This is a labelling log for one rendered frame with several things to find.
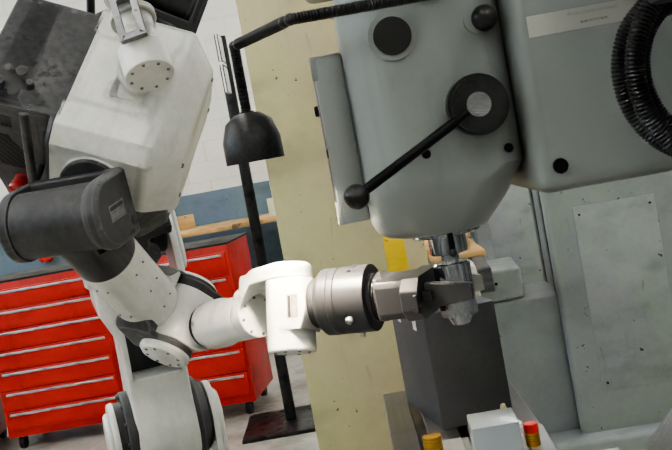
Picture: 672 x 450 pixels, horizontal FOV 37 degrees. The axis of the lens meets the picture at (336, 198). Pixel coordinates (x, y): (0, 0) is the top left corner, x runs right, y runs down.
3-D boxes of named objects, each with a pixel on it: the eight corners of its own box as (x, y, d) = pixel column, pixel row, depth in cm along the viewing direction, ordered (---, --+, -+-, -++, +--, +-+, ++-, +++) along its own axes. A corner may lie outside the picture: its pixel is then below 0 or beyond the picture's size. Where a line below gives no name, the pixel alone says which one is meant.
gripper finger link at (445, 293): (476, 302, 125) (428, 307, 127) (472, 276, 125) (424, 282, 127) (473, 305, 123) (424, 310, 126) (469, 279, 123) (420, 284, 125)
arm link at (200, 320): (257, 357, 144) (189, 369, 158) (281, 294, 149) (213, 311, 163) (198, 321, 139) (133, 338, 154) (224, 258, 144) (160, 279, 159)
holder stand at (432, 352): (442, 431, 160) (420, 307, 159) (406, 401, 181) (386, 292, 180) (514, 414, 162) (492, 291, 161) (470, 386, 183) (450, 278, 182)
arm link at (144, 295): (132, 360, 158) (60, 289, 140) (164, 287, 164) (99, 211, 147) (195, 372, 153) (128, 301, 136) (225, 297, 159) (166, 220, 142)
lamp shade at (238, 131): (218, 167, 126) (209, 118, 126) (271, 158, 130) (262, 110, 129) (239, 164, 120) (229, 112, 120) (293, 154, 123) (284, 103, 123)
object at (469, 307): (437, 319, 127) (429, 274, 126) (446, 311, 131) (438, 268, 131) (474, 315, 125) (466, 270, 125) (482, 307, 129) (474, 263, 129)
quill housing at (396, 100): (377, 250, 117) (327, -25, 116) (371, 234, 138) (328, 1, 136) (539, 221, 117) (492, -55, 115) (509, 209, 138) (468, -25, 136)
